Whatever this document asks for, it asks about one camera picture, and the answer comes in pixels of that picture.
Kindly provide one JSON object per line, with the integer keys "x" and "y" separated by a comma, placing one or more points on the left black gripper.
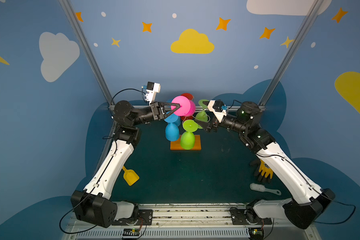
{"x": 158, "y": 111}

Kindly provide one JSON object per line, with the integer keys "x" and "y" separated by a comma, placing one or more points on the yellow black work glove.
{"x": 263, "y": 172}

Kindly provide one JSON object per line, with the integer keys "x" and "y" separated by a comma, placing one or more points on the right small circuit board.
{"x": 256, "y": 234}

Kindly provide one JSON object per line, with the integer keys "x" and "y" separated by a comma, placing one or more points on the aluminium frame post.
{"x": 292, "y": 50}
{"x": 76, "y": 26}

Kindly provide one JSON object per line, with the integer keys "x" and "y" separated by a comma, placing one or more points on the left aluminium frame post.
{"x": 76, "y": 26}

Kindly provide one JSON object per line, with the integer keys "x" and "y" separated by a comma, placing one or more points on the wooden base wire glass rack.
{"x": 176, "y": 146}

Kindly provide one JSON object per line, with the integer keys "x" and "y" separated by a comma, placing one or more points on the red wine glass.
{"x": 188, "y": 96}

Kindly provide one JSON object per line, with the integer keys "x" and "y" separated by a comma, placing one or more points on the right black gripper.
{"x": 215, "y": 123}

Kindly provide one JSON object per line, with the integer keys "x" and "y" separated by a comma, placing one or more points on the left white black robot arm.
{"x": 93, "y": 205}

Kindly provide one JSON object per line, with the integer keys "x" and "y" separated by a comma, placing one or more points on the left small circuit board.
{"x": 133, "y": 233}

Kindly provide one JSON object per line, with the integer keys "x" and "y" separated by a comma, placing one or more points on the white cleaning brush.
{"x": 262, "y": 188}

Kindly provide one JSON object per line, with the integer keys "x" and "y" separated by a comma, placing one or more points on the front blue wine glass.
{"x": 172, "y": 132}

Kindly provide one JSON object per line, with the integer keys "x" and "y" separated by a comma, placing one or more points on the back blue wine glass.
{"x": 173, "y": 118}

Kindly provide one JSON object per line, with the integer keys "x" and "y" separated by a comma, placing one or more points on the yellow toy shovel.
{"x": 130, "y": 176}

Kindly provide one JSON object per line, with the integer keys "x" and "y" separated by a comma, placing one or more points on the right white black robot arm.
{"x": 308, "y": 200}

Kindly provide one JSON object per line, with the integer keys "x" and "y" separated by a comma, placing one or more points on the pink wine glass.
{"x": 187, "y": 107}

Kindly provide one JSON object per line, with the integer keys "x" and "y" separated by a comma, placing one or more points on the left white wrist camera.
{"x": 150, "y": 90}

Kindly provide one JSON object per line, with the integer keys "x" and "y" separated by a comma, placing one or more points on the blue wine glass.
{"x": 172, "y": 132}
{"x": 173, "y": 118}

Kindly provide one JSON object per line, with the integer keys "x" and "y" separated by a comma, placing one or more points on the small circuit board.
{"x": 133, "y": 233}
{"x": 256, "y": 234}

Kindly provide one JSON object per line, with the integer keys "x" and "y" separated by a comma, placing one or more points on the right aluminium frame post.
{"x": 292, "y": 50}

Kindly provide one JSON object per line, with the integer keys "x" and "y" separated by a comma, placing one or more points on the aluminium rail base frame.
{"x": 208, "y": 221}

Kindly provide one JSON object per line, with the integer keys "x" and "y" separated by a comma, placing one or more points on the green wine glass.
{"x": 188, "y": 138}
{"x": 202, "y": 115}

